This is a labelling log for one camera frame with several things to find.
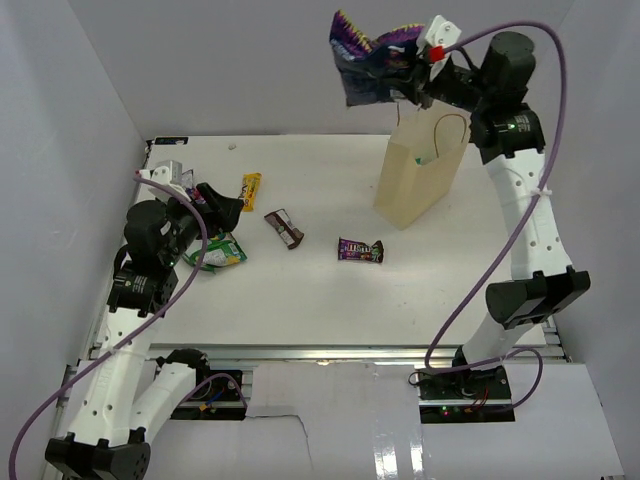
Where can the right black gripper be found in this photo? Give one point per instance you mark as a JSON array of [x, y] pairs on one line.
[[423, 87]]

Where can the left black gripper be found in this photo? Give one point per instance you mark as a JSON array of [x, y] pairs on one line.
[[224, 213]]

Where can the large blue purple snack bag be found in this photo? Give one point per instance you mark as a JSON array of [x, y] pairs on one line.
[[374, 70]]

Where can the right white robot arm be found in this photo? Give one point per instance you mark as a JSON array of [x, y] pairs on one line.
[[532, 278]]

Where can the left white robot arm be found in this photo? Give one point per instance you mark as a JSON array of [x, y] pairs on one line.
[[111, 435]]

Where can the tan paper bag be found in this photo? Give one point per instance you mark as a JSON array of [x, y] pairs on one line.
[[406, 190]]

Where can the yellow M&M packet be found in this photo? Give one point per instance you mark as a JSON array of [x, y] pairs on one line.
[[250, 185]]

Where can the green snack pouch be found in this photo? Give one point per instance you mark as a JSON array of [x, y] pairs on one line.
[[223, 250]]

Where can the purple white snack pouch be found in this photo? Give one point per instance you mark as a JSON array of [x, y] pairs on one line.
[[189, 185]]

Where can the brown chocolate bar wrapper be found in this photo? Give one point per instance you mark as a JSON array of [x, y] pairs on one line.
[[281, 222]]

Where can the purple M&M packet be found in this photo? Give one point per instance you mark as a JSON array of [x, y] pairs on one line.
[[351, 250]]

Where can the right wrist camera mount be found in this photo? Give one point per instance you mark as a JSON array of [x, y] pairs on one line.
[[438, 35]]

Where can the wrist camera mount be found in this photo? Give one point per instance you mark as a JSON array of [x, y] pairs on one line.
[[438, 35], [167, 173]]

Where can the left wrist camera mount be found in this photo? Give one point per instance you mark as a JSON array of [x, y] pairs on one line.
[[167, 173]]

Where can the aluminium table frame rail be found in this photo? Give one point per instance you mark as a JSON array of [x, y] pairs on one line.
[[230, 354]]

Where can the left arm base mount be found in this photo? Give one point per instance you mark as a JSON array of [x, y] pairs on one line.
[[219, 394]]

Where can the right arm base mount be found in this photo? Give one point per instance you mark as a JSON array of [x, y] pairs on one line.
[[463, 397]]

